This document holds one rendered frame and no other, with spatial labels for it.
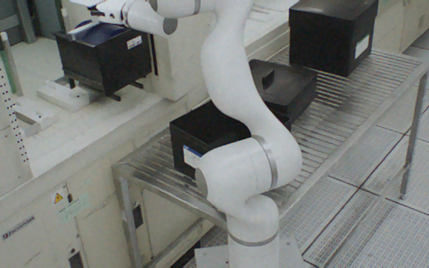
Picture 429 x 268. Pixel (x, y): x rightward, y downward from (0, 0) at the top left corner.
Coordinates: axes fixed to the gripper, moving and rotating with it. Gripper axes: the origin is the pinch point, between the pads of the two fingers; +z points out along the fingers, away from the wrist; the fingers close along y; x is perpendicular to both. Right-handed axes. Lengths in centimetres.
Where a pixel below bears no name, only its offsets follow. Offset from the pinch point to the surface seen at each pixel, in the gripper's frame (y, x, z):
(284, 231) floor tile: 60, -125, -34
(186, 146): -5, -37, -38
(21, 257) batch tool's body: -52, -62, -10
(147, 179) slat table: -13, -49, -27
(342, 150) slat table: 36, -49, -70
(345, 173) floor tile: 116, -124, -37
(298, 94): 45, -39, -47
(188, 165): -5, -44, -38
